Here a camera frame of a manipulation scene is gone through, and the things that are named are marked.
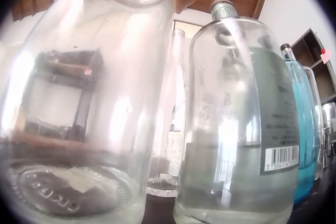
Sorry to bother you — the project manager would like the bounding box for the large clear glass bottle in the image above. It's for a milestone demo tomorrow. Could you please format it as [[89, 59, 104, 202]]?
[[0, 0, 176, 220]]

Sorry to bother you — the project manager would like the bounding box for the slim clear glass bottle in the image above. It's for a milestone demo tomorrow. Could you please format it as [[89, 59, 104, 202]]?
[[147, 29, 190, 197]]

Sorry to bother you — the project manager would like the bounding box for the clear bottle with metal cap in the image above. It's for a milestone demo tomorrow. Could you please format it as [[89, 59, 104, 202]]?
[[173, 0, 301, 224]]

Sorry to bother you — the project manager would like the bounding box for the dark wooden shelf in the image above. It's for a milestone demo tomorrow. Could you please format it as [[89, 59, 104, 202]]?
[[290, 28, 336, 103]]

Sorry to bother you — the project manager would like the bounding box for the blue glass bottle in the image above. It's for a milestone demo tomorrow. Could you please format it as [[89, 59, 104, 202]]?
[[280, 43, 319, 205]]

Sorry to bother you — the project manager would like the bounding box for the clear glass jar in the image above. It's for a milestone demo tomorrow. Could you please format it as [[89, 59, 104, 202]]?
[[302, 66, 326, 180]]

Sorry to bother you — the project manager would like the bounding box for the shiny metal container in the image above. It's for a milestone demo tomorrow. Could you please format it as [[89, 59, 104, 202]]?
[[321, 103, 336, 168]]

